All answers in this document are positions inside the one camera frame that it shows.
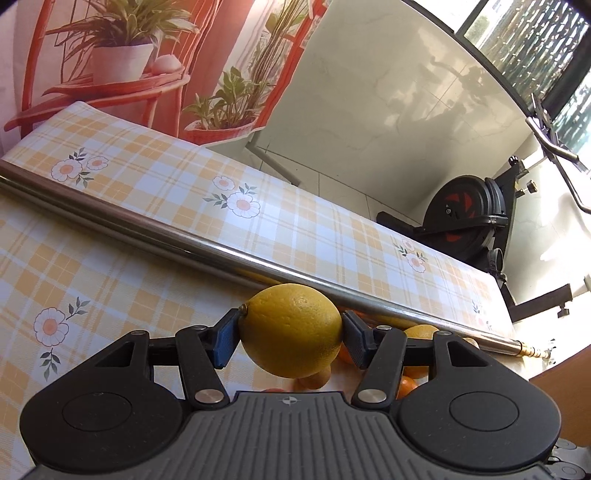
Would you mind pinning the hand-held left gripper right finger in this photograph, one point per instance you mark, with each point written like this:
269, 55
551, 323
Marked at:
358, 342

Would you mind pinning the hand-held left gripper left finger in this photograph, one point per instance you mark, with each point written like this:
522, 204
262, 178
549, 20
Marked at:
226, 342

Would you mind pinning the yellow lemon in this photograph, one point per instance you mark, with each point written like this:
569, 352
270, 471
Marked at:
291, 337
418, 333

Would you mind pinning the small brown fruit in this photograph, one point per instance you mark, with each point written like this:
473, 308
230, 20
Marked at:
314, 379

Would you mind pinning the orange plaid floral tablecloth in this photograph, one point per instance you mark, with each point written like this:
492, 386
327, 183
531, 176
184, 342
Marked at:
138, 286

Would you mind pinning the long steel pole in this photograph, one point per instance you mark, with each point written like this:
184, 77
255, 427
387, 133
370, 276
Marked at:
138, 226

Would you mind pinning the black exercise bike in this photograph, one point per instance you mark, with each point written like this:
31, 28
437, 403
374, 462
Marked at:
466, 207

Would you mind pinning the brown wooden board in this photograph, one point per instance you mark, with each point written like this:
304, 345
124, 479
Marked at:
568, 397

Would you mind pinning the window with grille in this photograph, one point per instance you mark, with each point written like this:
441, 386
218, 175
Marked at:
517, 37

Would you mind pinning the grey metal stand frame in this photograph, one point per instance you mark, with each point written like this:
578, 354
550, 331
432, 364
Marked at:
277, 161

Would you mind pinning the wall poster with potted plants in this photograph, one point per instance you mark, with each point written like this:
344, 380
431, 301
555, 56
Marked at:
207, 46

